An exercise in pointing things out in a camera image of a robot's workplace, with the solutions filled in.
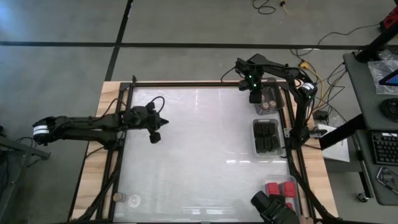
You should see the clear bin with coins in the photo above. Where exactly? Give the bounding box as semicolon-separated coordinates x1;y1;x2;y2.
252;77;286;116

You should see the long black floor cable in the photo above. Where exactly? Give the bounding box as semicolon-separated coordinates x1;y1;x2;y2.
289;23;382;58

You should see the black table frame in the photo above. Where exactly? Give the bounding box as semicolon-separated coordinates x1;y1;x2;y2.
67;75;340;224

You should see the clear plastic bin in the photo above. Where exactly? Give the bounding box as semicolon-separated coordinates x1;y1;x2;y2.
262;174;301;215

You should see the black cable loop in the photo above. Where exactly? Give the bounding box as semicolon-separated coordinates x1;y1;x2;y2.
220;65;238;84

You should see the black desk leg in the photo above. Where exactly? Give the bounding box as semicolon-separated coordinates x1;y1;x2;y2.
318;113;366;151

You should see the black keyboard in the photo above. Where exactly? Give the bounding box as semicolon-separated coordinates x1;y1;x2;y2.
371;131;398;166

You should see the yellow plug cable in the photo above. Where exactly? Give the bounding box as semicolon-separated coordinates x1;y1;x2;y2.
279;0;293;16

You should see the black mounted device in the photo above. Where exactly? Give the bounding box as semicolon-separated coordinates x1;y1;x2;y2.
250;190;302;224

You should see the black tripod stand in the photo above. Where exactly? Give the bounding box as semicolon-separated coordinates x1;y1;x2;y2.
0;124;52;224

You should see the clear plastic bag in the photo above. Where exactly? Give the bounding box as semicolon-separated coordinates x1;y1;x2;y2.
368;58;398;96

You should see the coiled black cable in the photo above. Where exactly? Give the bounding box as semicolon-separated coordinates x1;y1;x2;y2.
379;97;398;123

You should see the white plastic bin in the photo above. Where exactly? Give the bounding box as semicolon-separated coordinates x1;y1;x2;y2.
251;118;286;159

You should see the yellow connector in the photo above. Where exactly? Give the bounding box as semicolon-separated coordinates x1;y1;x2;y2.
297;60;313;72

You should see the black pole stand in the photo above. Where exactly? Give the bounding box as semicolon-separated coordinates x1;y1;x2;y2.
355;23;398;63

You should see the metal clip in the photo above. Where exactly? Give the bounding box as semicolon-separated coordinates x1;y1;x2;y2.
375;166;398;196

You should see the grey desk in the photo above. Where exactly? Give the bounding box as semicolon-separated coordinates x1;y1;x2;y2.
343;51;398;207

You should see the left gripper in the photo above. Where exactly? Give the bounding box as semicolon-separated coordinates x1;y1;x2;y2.
123;105;170;131

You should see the tablet with blue screen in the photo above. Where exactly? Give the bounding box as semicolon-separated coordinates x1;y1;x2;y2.
377;68;398;87

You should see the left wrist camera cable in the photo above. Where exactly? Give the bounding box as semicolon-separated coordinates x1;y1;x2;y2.
148;95;166;114

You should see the white paper sheet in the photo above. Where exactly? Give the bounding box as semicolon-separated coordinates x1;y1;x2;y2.
316;123;351;163

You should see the red object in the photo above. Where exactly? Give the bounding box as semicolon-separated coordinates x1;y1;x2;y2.
379;5;398;32

